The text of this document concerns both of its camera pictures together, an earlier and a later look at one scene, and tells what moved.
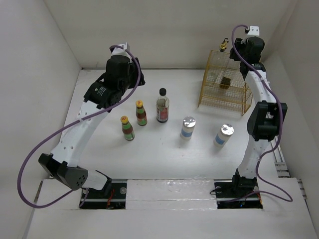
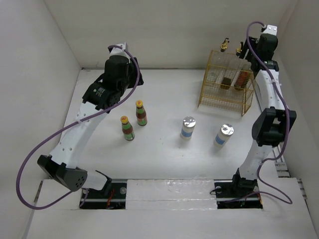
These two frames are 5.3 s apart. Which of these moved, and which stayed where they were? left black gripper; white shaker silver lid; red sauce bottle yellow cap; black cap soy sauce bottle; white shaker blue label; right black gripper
Moved: right black gripper; black cap soy sauce bottle
Stayed: white shaker silver lid; white shaker blue label; left black gripper; red sauce bottle yellow cap
